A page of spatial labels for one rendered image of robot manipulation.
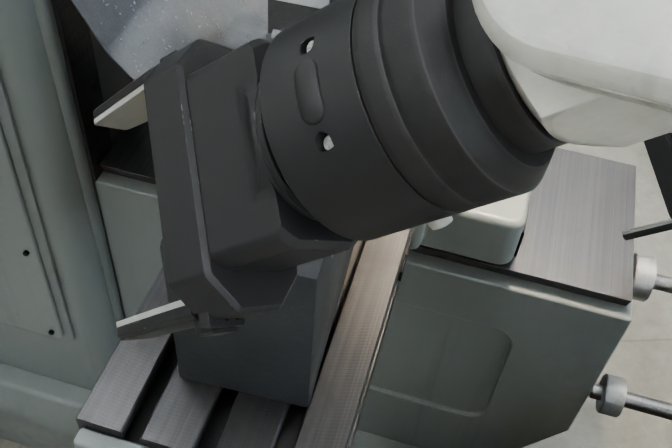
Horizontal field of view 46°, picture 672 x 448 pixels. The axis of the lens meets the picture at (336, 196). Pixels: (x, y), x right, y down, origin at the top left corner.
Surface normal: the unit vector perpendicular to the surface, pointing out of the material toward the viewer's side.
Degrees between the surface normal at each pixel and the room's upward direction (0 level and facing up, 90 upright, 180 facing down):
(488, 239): 90
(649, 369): 0
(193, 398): 0
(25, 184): 89
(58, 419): 68
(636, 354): 0
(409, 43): 54
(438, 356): 90
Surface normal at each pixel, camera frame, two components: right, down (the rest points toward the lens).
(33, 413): -0.22, 0.31
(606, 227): 0.06, -0.69
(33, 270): -0.27, 0.67
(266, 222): -0.62, -0.07
